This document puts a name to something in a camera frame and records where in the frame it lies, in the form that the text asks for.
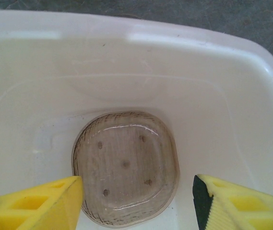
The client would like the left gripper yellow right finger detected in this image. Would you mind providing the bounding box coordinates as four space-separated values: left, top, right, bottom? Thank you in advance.
192 174 273 230

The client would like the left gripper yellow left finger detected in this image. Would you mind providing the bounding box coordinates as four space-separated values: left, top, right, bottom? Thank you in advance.
0 175 83 230

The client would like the clear glass plate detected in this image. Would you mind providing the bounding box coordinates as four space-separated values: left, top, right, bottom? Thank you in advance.
71 111 181 227

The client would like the white plastic bin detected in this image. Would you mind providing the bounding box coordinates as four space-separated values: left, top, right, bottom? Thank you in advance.
0 11 273 230

